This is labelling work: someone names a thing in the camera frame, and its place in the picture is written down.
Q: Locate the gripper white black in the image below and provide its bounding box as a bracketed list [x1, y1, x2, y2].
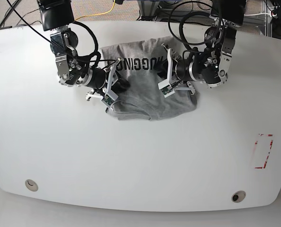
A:
[85, 58, 131, 101]
[156, 43, 196, 95]

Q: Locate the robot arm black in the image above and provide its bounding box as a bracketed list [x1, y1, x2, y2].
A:
[157, 0, 246, 97]
[37, 0, 130, 108]

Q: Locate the red tape rectangle marking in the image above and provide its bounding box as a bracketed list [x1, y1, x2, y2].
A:
[251, 134, 274, 169]

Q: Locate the table cable grommet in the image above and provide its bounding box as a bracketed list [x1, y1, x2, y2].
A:
[231, 191, 246, 203]
[25, 179, 38, 192]

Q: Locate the left table cable grommet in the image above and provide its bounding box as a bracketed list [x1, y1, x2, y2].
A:
[25, 179, 38, 192]

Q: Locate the white cable on floor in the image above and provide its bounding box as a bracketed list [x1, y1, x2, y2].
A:
[244, 11, 271, 17]

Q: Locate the grey t-shirt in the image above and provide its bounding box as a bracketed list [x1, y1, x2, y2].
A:
[100, 36, 197, 121]

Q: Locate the yellow cable on floor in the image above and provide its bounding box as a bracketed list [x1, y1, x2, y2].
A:
[74, 2, 114, 21]

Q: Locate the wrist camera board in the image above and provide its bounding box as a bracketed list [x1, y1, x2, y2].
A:
[158, 80, 175, 98]
[101, 94, 118, 108]

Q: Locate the right table cable grommet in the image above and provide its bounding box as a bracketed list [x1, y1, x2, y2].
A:
[231, 191, 246, 203]

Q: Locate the aluminium frame stand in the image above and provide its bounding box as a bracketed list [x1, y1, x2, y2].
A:
[137, 0, 160, 21]

